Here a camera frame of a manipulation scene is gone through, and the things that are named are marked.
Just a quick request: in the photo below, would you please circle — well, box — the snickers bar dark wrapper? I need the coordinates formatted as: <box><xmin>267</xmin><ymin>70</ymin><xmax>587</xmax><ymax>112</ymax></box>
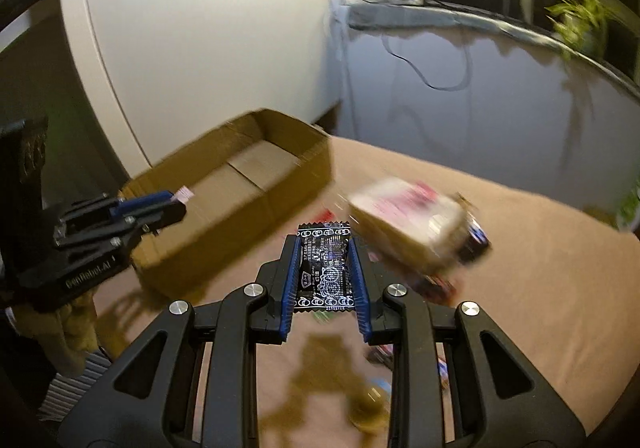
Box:
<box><xmin>456</xmin><ymin>212</ymin><xmax>491</xmax><ymax>265</ymax></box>

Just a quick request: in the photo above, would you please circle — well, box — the kinder egg snack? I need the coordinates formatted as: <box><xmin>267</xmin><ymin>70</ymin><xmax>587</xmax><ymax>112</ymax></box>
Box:
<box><xmin>347</xmin><ymin>379</ymin><xmax>392</xmax><ymax>435</ymax></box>

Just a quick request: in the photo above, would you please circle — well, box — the white cabinet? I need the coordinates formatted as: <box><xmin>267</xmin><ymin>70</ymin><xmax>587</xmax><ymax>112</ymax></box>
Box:
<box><xmin>60</xmin><ymin>0</ymin><xmax>340</xmax><ymax>176</ymax></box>

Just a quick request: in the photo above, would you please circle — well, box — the black cable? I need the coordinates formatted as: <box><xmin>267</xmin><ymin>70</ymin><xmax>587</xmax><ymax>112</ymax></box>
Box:
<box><xmin>338</xmin><ymin>0</ymin><xmax>474</xmax><ymax>92</ymax></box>

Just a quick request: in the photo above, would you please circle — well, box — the green potted plant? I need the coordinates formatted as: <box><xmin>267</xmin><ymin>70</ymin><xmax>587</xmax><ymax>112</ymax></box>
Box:
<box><xmin>546</xmin><ymin>0</ymin><xmax>608</xmax><ymax>62</ymax></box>

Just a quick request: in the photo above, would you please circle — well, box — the small pink candy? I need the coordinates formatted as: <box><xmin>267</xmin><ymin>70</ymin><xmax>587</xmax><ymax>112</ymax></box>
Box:
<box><xmin>171</xmin><ymin>186</ymin><xmax>194</xmax><ymax>203</ymax></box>

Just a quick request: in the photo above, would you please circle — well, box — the green printed bag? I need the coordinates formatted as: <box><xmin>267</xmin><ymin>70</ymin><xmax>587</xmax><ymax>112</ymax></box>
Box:
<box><xmin>616</xmin><ymin>183</ymin><xmax>640</xmax><ymax>231</ymax></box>

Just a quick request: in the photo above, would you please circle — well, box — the brown cardboard box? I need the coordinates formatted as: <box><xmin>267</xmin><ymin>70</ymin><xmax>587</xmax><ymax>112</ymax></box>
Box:
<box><xmin>122</xmin><ymin>109</ymin><xmax>333</xmax><ymax>299</ymax></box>

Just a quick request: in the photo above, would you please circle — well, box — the red dark snack packet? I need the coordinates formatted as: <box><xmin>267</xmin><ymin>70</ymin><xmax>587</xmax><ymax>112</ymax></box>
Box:
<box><xmin>413</xmin><ymin>275</ymin><xmax>458</xmax><ymax>306</ymax></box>

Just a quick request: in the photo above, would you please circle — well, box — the black snack packet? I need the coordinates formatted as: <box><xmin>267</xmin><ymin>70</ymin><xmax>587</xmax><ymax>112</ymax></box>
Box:
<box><xmin>294</xmin><ymin>222</ymin><xmax>354</xmax><ymax>313</ymax></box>

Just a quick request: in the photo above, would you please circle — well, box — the grey ledge cover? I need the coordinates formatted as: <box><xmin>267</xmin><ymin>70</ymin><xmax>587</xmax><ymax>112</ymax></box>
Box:
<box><xmin>346</xmin><ymin>4</ymin><xmax>639</xmax><ymax>100</ymax></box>

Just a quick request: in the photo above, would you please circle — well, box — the white cable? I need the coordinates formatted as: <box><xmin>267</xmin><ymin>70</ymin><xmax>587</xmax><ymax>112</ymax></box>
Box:
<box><xmin>299</xmin><ymin>0</ymin><xmax>362</xmax><ymax>140</ymax></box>

